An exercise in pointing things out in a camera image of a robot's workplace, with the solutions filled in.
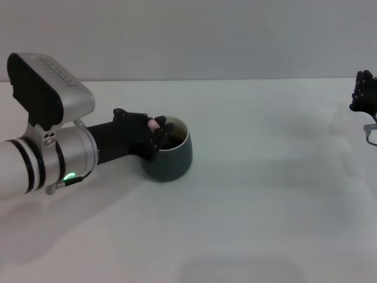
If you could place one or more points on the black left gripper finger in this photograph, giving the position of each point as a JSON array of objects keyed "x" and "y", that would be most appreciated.
[
  {"x": 162, "y": 121},
  {"x": 157, "y": 141}
]

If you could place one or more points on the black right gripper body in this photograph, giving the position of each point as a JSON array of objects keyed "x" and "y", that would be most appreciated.
[{"x": 371, "y": 110}]

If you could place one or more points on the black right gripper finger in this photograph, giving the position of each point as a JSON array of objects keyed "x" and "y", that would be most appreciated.
[
  {"x": 374, "y": 90},
  {"x": 360, "y": 91}
]

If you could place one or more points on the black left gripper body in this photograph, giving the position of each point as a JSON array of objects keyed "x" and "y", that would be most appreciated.
[{"x": 123, "y": 138}]

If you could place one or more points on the dark grey ceramic mug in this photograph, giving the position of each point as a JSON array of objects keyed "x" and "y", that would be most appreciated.
[{"x": 171, "y": 168}]

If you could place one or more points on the dark brown coffee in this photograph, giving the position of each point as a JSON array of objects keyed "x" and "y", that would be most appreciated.
[{"x": 176, "y": 141}]

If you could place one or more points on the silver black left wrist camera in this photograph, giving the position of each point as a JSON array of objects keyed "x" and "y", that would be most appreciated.
[{"x": 73, "y": 97}]

